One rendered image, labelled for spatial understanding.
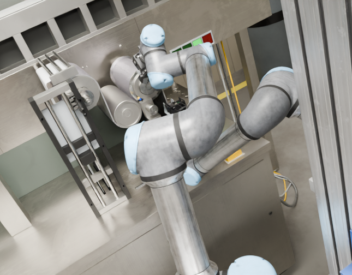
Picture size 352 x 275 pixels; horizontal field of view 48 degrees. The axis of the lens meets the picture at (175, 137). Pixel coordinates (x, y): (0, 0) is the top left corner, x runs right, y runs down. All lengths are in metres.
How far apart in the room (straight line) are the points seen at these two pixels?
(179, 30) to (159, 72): 0.80
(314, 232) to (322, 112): 1.88
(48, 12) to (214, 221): 1.12
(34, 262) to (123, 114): 0.66
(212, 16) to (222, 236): 1.08
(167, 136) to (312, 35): 0.42
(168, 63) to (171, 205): 0.49
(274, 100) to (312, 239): 1.42
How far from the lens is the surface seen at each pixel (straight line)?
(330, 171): 0.71
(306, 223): 2.54
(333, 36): 0.56
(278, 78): 1.24
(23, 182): 2.01
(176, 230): 0.97
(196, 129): 0.88
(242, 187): 1.72
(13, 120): 1.88
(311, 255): 2.39
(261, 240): 1.96
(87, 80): 1.55
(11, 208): 1.75
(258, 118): 1.16
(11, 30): 1.80
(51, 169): 2.00
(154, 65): 1.25
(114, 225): 1.55
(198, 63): 1.14
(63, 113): 1.45
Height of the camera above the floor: 1.85
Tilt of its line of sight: 30 degrees down
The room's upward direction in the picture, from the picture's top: 21 degrees counter-clockwise
